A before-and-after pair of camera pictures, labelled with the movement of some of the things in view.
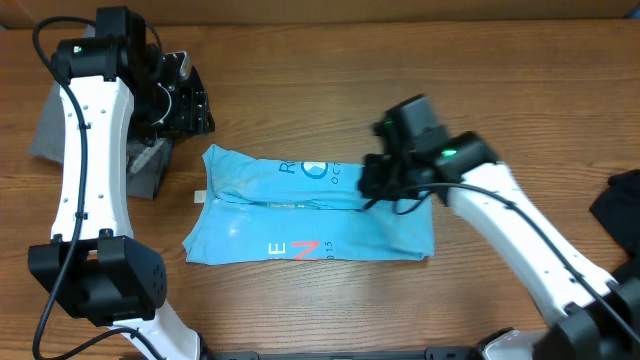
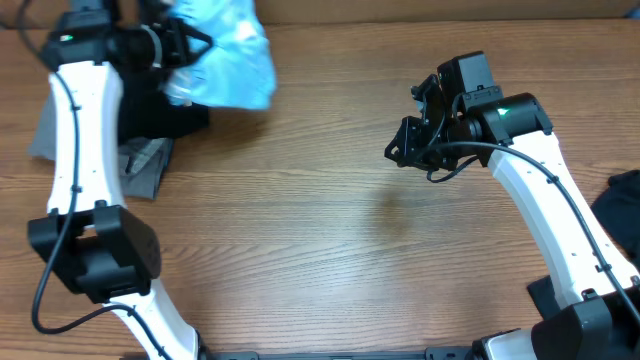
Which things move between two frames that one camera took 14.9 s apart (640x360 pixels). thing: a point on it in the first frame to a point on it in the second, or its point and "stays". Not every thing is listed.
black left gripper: x=191 y=117 to x=170 y=33
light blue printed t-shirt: x=262 y=209 to x=237 y=72
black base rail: x=431 y=353 stays
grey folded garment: x=147 y=161 stays
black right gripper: x=368 y=185 to x=409 y=156
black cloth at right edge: x=618 y=210 stays
